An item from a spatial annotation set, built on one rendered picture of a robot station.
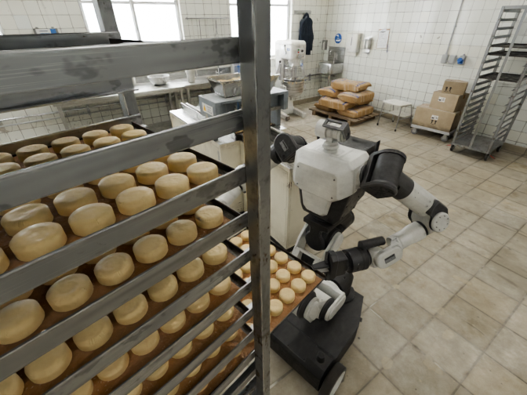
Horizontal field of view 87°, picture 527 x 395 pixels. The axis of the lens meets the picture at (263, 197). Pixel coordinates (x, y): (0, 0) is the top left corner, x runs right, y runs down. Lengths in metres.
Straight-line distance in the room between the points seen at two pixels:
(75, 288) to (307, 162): 0.86
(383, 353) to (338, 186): 1.28
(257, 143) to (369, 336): 1.82
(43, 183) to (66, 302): 0.18
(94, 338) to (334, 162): 0.85
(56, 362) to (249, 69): 0.46
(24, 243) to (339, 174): 0.88
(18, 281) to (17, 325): 0.09
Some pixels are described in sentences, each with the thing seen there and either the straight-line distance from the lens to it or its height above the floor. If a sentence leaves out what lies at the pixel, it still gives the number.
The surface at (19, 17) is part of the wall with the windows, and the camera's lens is 5.09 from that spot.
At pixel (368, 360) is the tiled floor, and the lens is 2.02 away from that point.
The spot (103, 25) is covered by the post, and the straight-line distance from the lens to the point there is 0.77.
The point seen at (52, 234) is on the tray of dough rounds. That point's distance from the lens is 0.40.
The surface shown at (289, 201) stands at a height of 0.56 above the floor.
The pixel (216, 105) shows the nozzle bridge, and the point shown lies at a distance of 2.30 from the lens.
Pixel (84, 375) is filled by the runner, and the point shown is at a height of 1.32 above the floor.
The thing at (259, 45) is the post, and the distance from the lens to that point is 0.39.
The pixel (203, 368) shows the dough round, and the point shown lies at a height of 1.04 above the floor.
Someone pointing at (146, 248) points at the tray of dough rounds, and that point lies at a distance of 0.47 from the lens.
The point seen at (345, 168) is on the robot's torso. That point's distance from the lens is 1.03.
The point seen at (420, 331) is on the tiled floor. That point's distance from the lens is 2.25.
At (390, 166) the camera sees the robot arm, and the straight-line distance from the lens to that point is 1.04.
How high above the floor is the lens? 1.71
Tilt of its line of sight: 33 degrees down
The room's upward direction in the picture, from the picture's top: 1 degrees counter-clockwise
